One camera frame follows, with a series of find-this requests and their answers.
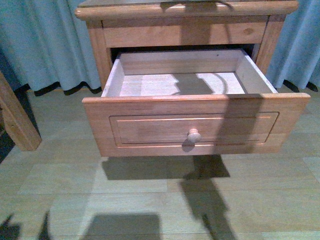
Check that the wooden bed frame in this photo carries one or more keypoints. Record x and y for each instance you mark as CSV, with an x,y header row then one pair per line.
x,y
16,121

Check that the wooden drawer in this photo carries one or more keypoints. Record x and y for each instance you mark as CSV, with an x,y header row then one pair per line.
x,y
198,102

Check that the wooden nightstand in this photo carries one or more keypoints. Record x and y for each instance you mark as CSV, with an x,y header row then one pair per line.
x,y
158,23

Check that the grey curtain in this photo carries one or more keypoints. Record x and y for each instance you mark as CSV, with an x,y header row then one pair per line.
x,y
42,43

